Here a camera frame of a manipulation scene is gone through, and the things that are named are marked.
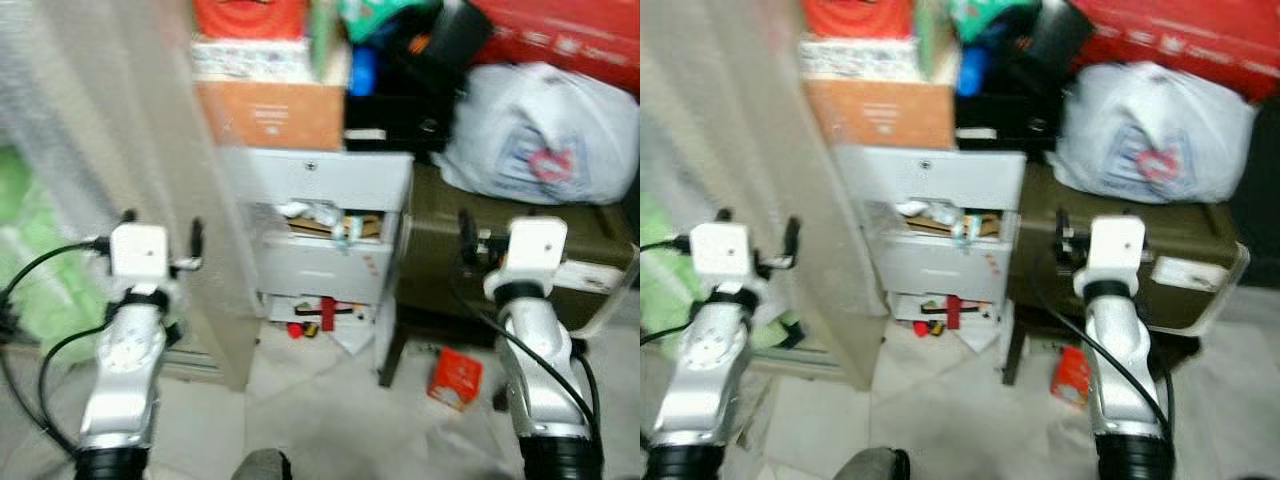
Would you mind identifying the olive storage box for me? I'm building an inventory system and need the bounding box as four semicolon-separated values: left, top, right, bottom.
1005;160;1251;336
395;163;641;336

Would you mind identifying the beige wooden board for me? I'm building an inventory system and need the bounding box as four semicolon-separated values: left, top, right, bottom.
655;0;896;391
40;0;263;391

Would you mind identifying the light green plastic bag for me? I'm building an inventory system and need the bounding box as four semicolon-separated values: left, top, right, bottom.
640;190;801;351
0;145;121;346

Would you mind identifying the white printed plastic bag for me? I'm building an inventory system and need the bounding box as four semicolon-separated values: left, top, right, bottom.
1050;62;1259;206
432;63;641;206

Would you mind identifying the brown cardboard piece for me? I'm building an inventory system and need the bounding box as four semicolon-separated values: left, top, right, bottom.
895;205;996;241
288;205;383;241

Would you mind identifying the black box with label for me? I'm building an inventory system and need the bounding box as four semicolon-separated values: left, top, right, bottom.
345;90;456;153
955;90;1061;153

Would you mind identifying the black metal stand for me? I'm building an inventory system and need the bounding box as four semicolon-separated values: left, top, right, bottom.
378;300;411;389
1000;320;1031;386

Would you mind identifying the small red carton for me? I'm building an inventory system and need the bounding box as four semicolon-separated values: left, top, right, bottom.
1050;345;1093;409
428;347;484;411

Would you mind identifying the white drawer cabinet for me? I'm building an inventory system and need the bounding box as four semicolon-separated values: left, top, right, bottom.
215;148;416;386
830;145;1026;361

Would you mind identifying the orange cardboard box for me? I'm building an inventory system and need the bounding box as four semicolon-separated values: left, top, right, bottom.
805;78;956;151
195;80;346;151

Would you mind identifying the black rounded bag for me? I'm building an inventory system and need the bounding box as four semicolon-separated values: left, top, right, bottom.
1010;0;1096;96
400;0;493;96

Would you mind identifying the blue bottle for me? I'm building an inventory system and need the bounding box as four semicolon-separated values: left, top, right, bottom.
957;45;986;96
350;45;379;96

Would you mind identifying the white patterned box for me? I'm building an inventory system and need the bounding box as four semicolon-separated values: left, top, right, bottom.
800;38;926;83
190;38;316;83

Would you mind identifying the red racket bag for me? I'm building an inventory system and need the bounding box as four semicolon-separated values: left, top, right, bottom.
1075;0;1280;101
470;0;641;96

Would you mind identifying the silver left robot leg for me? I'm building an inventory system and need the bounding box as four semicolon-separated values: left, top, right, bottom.
232;448;293;480
832;445;911;480

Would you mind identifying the teal cloth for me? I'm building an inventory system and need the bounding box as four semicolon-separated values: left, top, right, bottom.
945;0;1041;46
335;0;441;46

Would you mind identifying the red box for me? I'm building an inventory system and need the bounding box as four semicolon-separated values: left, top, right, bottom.
800;0;916;41
193;0;306;41

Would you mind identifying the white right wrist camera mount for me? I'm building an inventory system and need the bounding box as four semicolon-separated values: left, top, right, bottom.
1075;215;1148;299
483;217;569;301

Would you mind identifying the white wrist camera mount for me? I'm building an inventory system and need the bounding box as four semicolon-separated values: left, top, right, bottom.
108;223;171;291
483;217;569;301
690;220;753;291
1075;215;1148;299

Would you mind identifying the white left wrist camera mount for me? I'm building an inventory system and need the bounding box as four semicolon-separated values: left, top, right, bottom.
108;223;171;291
690;220;753;291

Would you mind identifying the black left camera cable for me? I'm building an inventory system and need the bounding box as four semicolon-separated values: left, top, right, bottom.
0;236;111;331
640;234;696;256

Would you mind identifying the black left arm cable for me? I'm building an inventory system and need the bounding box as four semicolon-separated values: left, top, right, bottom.
35;318;113;456
640;318;706;349

